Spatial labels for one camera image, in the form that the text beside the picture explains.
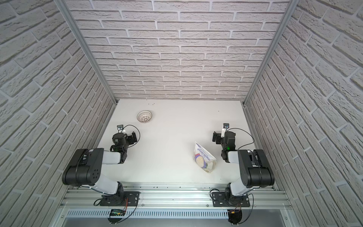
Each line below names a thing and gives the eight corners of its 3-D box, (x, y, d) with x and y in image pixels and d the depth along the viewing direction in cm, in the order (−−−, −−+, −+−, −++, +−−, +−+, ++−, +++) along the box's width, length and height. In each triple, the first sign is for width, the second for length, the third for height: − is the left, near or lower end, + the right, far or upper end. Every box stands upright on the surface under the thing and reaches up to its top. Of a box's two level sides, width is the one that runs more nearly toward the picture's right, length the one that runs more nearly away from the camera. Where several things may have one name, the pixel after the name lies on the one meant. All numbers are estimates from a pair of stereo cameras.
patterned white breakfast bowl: (137, 123, 107) (136, 120, 104) (140, 113, 113) (138, 110, 110) (151, 123, 107) (150, 120, 104) (153, 113, 113) (152, 110, 110)
